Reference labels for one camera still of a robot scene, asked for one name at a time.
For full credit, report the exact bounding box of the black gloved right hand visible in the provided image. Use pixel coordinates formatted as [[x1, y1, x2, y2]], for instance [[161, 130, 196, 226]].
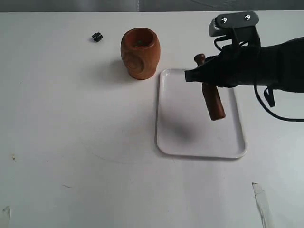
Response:
[[185, 46, 260, 88]]

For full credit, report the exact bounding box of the brown wooden pestle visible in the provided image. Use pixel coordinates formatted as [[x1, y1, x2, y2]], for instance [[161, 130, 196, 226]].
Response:
[[194, 53, 226, 122]]

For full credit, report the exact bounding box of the brown wooden mortar cup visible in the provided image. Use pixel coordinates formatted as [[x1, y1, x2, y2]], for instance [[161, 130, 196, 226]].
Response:
[[120, 28, 161, 80]]

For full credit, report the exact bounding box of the black sleeved right forearm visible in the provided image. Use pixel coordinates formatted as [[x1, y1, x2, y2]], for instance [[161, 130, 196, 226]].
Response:
[[257, 37, 304, 93]]

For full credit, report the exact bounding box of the white rectangular plastic tray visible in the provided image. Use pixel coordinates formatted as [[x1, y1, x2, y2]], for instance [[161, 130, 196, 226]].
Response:
[[155, 69, 247, 160]]

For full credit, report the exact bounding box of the clear tape strip right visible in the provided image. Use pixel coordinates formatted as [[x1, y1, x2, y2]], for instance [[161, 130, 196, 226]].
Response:
[[252, 182, 274, 228]]

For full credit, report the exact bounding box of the clear tape strip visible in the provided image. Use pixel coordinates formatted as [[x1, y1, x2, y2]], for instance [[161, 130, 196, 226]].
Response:
[[0, 206, 11, 228], [252, 182, 274, 228]]

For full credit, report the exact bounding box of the small black plastic clip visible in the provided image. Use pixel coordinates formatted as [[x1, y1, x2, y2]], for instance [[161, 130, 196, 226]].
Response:
[[91, 32, 103, 42]]

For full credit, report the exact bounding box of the clear tape strip left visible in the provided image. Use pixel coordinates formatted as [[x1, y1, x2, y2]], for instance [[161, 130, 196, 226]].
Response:
[[0, 206, 11, 228]]

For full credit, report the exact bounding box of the black cable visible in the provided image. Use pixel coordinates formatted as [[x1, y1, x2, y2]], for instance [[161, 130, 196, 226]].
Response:
[[213, 26, 304, 122]]

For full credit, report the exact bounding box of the grey wrist-mounted camera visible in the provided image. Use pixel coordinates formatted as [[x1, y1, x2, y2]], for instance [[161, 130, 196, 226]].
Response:
[[209, 11, 261, 51]]

